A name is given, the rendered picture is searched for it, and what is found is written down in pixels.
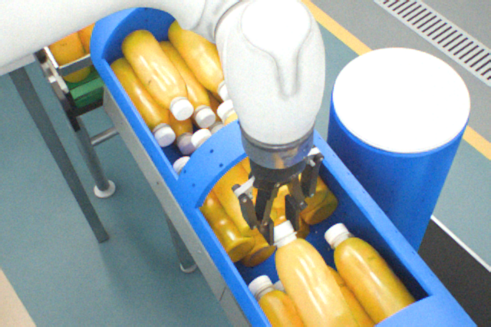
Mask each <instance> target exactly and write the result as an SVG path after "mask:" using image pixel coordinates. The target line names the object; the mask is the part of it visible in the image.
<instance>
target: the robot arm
mask: <svg viewBox="0 0 491 327"><path fill-rule="evenodd" d="M136 7H148V8H157V9H160V10H163V11H165V12H168V13H170V14H171V15H172V16H173V17H174V18H175V19H176V20H177V21H178V23H179V25H180V27H181V28H182V29H184V30H189V31H192V32H194V33H196V34H198V35H199V36H201V37H203V38H205V39H206V40H207V41H209V42H211V43H213V44H216V47H217V50H218V53H219V58H220V61H221V65H222V71H223V75H224V79H225V83H226V90H227V93H228V95H229V97H230V98H231V99H232V105H233V108H234V110H235V112H236V114H237V116H238V117H239V126H240V129H241V136H242V145H243V148H244V151H245V153H246V155H247V156H248V157H249V166H250V172H249V175H248V180H247V181H246V182H245V183H244V184H243V185H242V186H241V185H240V184H239V183H236V184H234V185H233V186H232V191H233V192H234V194H235V195H236V196H237V198H238V199H239V204H240V207H241V211H242V217H243V218H244V220H245V222H246V223H247V224H248V226H249V228H250V229H251V230H253V229H255V228H257V230H258V231H259V232H260V233H261V234H262V235H263V237H264V238H265V240H266V242H267V243H268V244H269V245H270V246H272V245H273V244H274V222H273V220H272V219H271V217H270V215H271V212H272V205H273V202H274V199H275V198H277V196H278V191H279V188H280V187H282V186H284V185H286V184H287V187H288V190H289V193H288V194H286V195H285V218H286V219H287V221H290V222H291V225H292V228H293V230H294V231H298V230H299V214H300V213H301V212H302V211H303V210H304V209H305V208H306V207H307V206H308V204H307V203H306V202H305V198H306V197H308V198H311V197H313V196H314V195H315V192H316V186H317V182H318V172H319V167H320V165H321V163H322V161H323V159H324V158H325V156H324V155H323V153H322V152H321V151H320V150H319V149H318V148H317V147H316V145H315V144H314V135H315V122H316V114H317V113H318V111H319V108H320V106H321V100H322V97H323V93H324V87H325V48H324V44H323V40H322V37H321V32H320V30H319V27H318V24H317V22H316V20H315V18H314V16H313V14H312V13H311V12H310V10H309V9H308V7H307V6H306V5H305V4H304V3H303V2H301V1H300V0H0V69H1V68H4V67H6V66H8V65H10V64H12V63H14V62H16V61H18V60H20V59H22V58H24V57H26V56H28V55H30V54H32V53H34V52H36V51H38V50H40V49H42V48H44V47H46V46H48V45H50V44H52V43H54V42H56V41H58V40H60V39H62V38H64V37H66V36H69V35H72V34H74V33H75V32H77V31H80V30H81V29H83V28H84V27H86V26H88V25H90V24H92V23H94V22H96V21H98V20H100V19H102V18H104V17H106V16H108V15H111V14H113V13H115V12H118V11H121V10H124V9H126V8H136ZM299 174H301V178H300V181H299V179H298V175H299ZM253 188H257V189H258V190H257V194H256V199H255V206H254V204H253V202H252V199H253V195H252V189H253ZM289 194H290V195H291V196H290V195H289Z"/></svg>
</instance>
